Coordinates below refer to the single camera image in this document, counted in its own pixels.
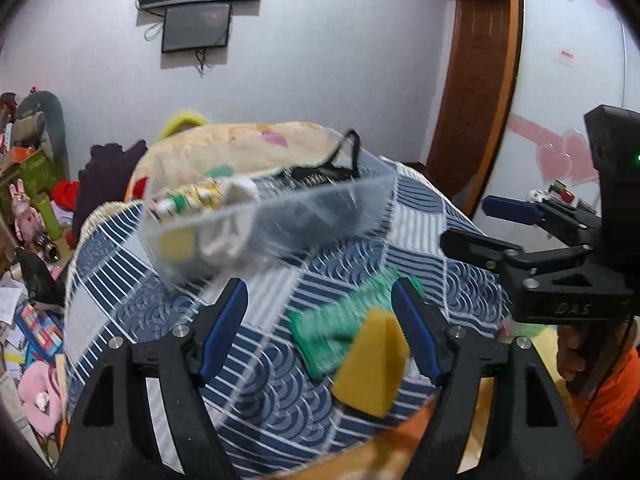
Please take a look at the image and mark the colourful floral cloth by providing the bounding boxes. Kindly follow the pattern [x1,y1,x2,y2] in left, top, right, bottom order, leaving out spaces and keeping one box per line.
[149,180,221,222]

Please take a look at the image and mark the black white fabric bag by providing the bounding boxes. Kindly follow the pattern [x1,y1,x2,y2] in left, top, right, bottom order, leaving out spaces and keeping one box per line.
[269,128,367,231]

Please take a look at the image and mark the person's right hand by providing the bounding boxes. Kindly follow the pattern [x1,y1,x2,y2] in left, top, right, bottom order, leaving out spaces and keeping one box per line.
[556,325,590,382]

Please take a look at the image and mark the white sock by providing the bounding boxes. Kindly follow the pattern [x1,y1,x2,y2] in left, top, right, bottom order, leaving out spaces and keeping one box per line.
[198,177,260,264]

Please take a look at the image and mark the clear plastic storage box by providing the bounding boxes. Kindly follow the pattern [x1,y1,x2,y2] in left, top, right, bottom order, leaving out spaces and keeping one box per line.
[139,145,396,288]

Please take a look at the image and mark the green cloth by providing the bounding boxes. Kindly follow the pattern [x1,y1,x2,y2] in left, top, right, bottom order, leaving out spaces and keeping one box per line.
[288,268,401,382]

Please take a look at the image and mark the blue white patterned cover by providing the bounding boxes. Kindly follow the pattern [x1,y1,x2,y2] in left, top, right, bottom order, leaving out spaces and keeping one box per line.
[64,166,506,478]

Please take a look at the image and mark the brown wooden door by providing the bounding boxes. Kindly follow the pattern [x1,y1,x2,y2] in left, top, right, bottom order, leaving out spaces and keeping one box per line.
[424,0,524,217]

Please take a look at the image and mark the beige patterned fleece blanket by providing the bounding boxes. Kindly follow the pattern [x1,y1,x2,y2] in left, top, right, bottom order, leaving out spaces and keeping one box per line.
[125,122,342,200]

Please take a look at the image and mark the white wardrobe door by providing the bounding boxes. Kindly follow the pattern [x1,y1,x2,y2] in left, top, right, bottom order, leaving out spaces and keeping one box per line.
[485,0,639,208]

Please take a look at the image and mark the dark purple cloth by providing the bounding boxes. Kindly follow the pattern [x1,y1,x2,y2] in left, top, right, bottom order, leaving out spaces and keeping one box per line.
[73,140,148,237]

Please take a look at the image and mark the pink plush slipper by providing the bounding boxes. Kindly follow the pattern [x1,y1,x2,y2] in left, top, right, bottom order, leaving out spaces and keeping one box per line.
[17,361,63,437]

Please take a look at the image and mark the red plush item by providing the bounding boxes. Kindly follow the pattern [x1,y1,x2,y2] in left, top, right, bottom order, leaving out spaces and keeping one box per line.
[51,180,79,212]

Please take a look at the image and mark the green bottle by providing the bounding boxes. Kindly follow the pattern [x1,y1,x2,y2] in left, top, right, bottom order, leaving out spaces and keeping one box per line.
[32,192,62,240]

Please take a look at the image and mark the pink rabbit toy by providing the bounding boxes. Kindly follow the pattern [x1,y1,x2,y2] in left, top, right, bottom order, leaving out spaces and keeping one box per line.
[9,179,46,248]

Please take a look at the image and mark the green cardboard box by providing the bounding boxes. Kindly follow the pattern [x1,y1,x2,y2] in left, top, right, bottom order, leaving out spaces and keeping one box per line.
[1,151,65,222]

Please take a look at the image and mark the grey green plush toy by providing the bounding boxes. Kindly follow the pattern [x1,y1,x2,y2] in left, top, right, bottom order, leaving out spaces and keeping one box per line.
[11,90,66,162]

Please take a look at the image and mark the yellow fuzzy ring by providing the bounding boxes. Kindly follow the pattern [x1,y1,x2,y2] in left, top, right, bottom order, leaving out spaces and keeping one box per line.
[158,108,212,142]

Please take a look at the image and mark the small wall monitor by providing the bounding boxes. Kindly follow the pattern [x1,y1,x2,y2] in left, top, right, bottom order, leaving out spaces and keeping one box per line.
[162,2,232,53]

